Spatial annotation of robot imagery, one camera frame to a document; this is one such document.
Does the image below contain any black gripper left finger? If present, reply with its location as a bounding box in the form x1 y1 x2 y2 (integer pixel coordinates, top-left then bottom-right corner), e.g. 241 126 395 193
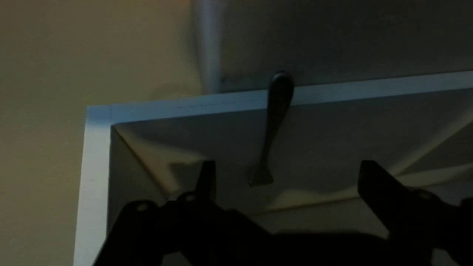
94 159 278 266

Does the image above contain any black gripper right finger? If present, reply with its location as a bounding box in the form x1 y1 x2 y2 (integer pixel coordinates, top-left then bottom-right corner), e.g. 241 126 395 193
358 157 473 266

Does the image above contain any dark metal utensil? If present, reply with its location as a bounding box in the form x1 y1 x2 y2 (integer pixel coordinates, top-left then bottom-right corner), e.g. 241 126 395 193
247 69 298 187

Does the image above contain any white shelf unit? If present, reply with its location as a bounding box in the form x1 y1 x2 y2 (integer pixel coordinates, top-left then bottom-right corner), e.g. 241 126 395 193
73 0 473 266

